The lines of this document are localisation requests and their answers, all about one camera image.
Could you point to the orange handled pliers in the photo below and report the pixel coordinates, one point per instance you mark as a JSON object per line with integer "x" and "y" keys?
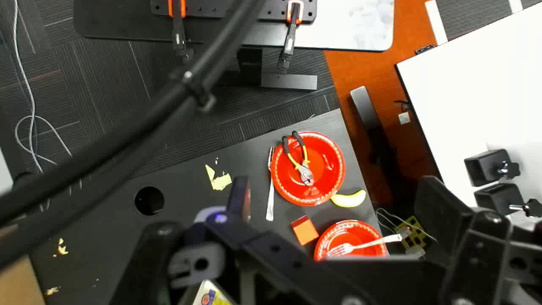
{"x": 300, "y": 164}

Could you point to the orange red cube block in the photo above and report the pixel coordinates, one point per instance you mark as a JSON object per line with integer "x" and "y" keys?
{"x": 303, "y": 230}

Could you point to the silver fork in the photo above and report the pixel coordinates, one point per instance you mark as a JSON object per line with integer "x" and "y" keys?
{"x": 347, "y": 247}

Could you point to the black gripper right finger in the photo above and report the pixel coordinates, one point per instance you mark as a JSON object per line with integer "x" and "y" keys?
{"x": 484, "y": 258}

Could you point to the red bowl with pliers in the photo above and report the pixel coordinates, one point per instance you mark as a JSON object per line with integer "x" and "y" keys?
{"x": 327, "y": 164}

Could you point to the red bowl with ball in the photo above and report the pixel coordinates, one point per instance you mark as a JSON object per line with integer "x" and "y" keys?
{"x": 347, "y": 230}

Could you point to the silver spoon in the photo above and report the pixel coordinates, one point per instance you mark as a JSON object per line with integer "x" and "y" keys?
{"x": 269, "y": 203}

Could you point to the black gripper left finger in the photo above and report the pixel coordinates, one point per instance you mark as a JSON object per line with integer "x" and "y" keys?
{"x": 174, "y": 266}

